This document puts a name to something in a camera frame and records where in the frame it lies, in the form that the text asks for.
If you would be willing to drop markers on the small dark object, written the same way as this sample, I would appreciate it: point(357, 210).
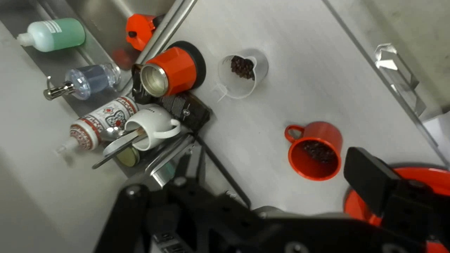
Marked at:
point(141, 92)

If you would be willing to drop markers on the red cup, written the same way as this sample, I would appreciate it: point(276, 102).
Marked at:
point(316, 152)

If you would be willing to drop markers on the clear blue soap dispenser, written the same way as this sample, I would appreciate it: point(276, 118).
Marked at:
point(91, 81)

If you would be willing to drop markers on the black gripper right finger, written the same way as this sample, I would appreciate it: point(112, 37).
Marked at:
point(370, 180)

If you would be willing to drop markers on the clear plastic cup with beans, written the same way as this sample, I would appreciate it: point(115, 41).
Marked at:
point(243, 72)

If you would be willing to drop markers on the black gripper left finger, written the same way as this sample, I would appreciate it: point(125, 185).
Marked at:
point(197, 166)

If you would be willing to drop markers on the metal spoon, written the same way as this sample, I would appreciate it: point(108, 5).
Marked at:
point(119, 148)

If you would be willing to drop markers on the green dish soap bottle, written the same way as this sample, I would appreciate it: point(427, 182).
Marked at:
point(56, 36)

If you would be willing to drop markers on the orange moka pot base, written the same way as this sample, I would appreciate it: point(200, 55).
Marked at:
point(177, 71)

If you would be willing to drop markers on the white ceramic mug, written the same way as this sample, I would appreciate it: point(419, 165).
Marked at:
point(152, 127)

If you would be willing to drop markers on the red plate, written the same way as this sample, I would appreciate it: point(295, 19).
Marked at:
point(430, 177)

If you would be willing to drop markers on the orange moka pot top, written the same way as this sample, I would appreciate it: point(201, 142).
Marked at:
point(139, 31)

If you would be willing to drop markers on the black rectangular object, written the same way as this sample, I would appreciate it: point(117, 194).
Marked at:
point(190, 113)

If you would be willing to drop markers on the stainless steel sink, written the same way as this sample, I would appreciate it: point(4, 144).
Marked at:
point(103, 23)

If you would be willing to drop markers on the red patterned white soap dispenser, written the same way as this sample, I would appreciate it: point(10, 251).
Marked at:
point(100, 121)

